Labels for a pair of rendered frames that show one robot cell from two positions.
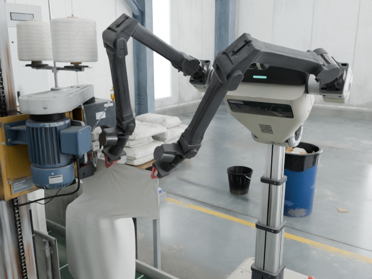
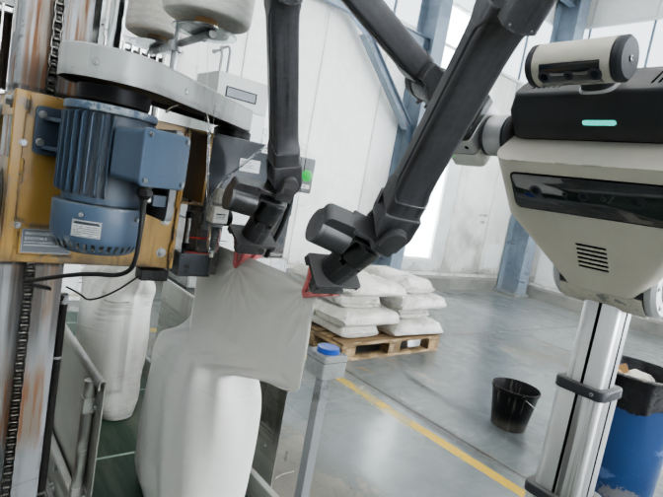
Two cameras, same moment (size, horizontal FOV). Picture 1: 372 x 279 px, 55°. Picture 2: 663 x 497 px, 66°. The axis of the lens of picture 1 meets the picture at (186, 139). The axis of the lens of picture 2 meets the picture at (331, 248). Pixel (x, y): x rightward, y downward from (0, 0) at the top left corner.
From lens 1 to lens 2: 0.61 m
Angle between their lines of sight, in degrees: 16
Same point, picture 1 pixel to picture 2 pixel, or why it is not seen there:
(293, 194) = (617, 458)
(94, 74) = (324, 199)
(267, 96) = (611, 164)
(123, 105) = (280, 129)
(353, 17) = not seen: outside the picture
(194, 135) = (405, 187)
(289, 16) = not seen: hidden behind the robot
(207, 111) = (444, 114)
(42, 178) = (60, 220)
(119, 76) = (280, 58)
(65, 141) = (120, 148)
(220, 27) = not seen: hidden behind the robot
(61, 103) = (132, 64)
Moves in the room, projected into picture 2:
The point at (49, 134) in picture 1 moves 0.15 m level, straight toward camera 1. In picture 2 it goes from (96, 129) to (54, 117)
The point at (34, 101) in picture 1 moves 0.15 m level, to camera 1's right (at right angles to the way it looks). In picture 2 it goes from (76, 45) to (160, 55)
